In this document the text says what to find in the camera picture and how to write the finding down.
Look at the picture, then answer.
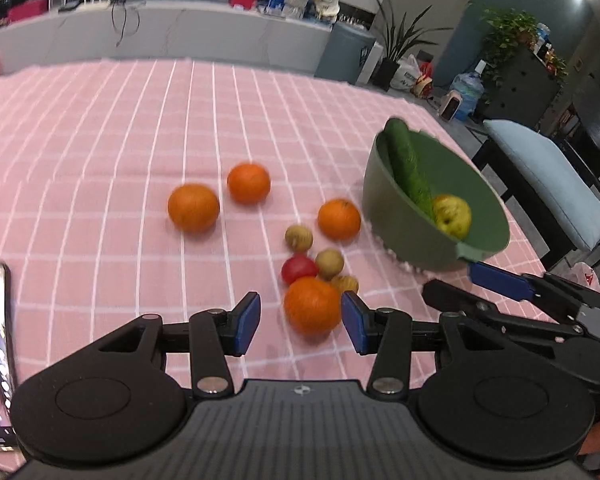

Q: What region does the brown longan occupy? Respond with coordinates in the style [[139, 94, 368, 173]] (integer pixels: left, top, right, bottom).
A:
[[284, 224, 313, 254], [330, 274, 360, 294], [314, 248, 344, 281]]

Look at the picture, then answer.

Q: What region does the orange front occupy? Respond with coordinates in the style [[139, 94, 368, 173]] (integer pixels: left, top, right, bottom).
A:
[[283, 276, 341, 337]]

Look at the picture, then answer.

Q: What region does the orange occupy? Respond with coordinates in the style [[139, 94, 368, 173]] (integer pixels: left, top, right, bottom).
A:
[[317, 198, 362, 242], [283, 276, 341, 337], [227, 162, 271, 205], [168, 183, 220, 234]]

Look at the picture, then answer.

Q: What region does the yellow-green pear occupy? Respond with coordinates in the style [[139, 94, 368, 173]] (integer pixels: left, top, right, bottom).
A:
[[432, 194, 472, 240]]

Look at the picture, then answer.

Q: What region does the green colander bowl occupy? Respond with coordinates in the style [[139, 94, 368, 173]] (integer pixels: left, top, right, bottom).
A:
[[362, 117, 510, 273]]

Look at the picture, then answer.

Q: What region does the red tomato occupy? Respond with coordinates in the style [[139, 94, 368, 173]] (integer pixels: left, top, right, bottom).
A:
[[280, 254, 318, 286]]

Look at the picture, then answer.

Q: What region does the green cucumber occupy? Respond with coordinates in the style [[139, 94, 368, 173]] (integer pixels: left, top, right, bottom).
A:
[[382, 117, 434, 220]]

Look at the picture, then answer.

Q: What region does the blue cushioned bench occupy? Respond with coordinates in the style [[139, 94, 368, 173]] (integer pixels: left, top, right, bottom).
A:
[[471, 119, 600, 270]]

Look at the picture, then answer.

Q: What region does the pink checkered tablecloth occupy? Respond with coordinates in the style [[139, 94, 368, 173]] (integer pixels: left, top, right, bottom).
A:
[[0, 57, 556, 476]]

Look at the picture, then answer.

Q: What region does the dark cabinet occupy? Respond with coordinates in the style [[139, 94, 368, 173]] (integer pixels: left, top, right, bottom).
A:
[[482, 48, 559, 129]]

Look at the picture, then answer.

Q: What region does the water jug bottle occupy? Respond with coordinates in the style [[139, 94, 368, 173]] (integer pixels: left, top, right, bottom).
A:
[[451, 60, 486, 120]]

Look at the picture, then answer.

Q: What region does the white plastic bag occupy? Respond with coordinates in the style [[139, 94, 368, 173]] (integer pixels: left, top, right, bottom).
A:
[[390, 54, 422, 92]]

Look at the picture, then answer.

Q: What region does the green leafy potted plant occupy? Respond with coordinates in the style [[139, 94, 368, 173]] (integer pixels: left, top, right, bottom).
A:
[[481, 8, 538, 89]]

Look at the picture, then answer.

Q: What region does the grey trash bin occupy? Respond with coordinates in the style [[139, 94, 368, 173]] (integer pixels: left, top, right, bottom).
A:
[[314, 22, 375, 84]]

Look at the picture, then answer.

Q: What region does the potted long-leaf plant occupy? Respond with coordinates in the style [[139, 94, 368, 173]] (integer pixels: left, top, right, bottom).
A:
[[373, 0, 450, 91]]

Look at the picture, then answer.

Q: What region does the grey tv console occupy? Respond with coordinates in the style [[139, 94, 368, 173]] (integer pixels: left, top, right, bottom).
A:
[[0, 0, 332, 75]]

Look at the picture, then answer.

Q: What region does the pink box on console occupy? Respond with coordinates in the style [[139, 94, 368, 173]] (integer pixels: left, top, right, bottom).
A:
[[7, 0, 48, 23]]

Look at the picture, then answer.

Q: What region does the black hanging cable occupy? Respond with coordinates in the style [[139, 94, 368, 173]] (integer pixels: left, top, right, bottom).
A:
[[109, 1, 143, 49]]

